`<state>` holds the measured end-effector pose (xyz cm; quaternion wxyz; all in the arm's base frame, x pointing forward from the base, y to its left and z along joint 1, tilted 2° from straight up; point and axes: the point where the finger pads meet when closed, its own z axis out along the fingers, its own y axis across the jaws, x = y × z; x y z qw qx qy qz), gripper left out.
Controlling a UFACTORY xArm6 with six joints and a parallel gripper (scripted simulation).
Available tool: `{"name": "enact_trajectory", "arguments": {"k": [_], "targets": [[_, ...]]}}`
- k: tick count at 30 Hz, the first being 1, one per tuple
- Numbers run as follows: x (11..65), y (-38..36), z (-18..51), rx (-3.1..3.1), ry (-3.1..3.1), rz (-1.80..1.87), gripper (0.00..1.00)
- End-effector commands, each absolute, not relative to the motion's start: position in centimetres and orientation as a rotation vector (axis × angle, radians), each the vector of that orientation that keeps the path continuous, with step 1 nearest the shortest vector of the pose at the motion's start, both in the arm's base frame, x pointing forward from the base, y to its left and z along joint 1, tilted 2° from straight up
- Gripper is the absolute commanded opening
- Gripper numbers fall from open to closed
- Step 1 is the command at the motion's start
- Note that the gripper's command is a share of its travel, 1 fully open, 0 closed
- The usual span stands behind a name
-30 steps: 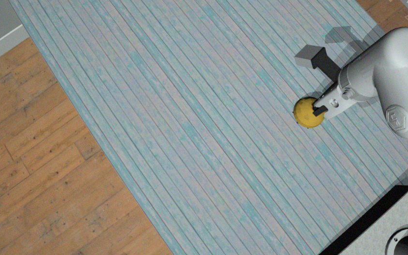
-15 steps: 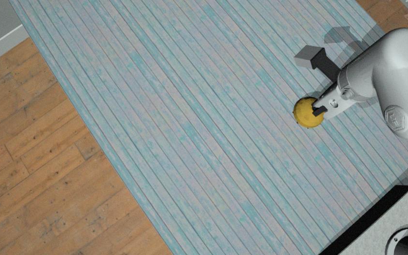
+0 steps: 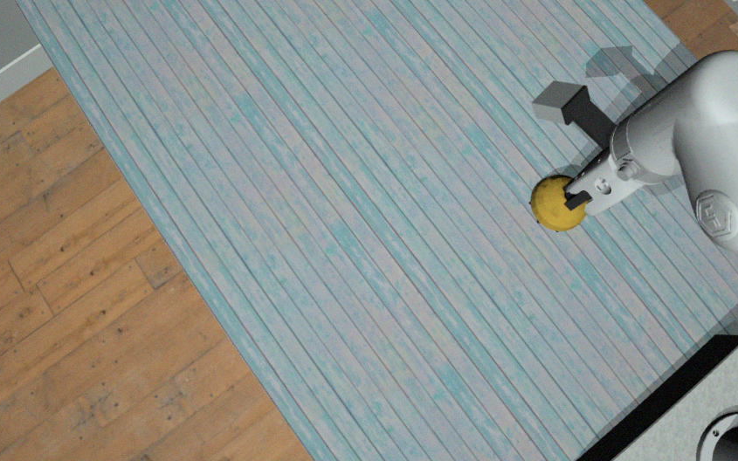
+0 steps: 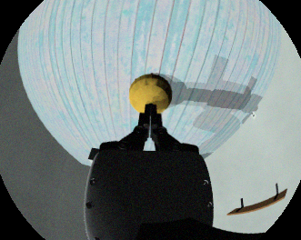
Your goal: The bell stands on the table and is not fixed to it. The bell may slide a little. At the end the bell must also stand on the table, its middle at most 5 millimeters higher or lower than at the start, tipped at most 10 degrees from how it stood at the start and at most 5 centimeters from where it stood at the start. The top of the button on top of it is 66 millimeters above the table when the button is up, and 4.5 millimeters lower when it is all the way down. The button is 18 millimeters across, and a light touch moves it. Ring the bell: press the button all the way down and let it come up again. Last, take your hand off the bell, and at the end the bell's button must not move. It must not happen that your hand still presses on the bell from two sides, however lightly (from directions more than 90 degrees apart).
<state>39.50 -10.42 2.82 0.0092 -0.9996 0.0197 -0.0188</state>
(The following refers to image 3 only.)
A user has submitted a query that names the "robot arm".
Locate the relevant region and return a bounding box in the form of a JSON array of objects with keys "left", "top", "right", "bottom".
[{"left": 531, "top": 50, "right": 738, "bottom": 461}]

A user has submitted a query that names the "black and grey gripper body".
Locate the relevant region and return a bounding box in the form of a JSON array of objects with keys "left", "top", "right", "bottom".
[{"left": 566, "top": 122, "right": 661, "bottom": 217}]

